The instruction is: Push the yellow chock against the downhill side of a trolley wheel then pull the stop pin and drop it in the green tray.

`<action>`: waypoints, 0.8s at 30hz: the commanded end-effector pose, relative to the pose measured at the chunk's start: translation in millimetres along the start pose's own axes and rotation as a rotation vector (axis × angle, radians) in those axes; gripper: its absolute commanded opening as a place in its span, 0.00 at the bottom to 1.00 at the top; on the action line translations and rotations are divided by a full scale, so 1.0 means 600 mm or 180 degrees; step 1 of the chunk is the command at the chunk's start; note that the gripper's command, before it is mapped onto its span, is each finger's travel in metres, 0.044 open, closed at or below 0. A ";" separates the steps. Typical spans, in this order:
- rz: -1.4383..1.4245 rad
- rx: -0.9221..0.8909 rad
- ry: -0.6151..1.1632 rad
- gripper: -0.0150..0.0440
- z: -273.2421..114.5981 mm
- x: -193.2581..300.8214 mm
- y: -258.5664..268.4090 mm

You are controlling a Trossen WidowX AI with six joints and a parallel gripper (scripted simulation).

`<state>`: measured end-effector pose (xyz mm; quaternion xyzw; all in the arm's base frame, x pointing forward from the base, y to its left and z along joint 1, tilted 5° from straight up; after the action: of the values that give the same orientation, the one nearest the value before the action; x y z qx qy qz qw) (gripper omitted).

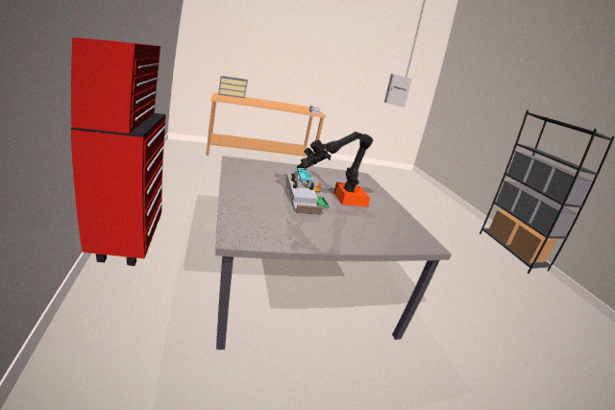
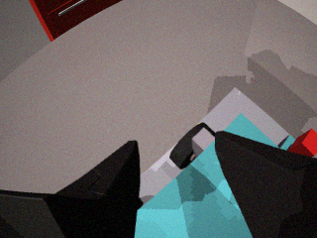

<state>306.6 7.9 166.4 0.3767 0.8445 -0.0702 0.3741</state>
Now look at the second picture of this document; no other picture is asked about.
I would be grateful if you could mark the small trolley with teal deck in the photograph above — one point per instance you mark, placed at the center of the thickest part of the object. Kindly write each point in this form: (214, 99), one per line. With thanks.
(198, 203)

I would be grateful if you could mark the grey ramp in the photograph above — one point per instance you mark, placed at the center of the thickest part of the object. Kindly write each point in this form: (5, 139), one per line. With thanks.
(157, 177)

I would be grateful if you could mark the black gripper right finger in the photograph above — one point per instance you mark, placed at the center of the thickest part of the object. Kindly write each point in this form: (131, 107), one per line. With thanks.
(276, 190)

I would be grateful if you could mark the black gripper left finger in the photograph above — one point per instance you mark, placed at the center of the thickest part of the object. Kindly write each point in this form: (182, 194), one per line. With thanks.
(101, 204)

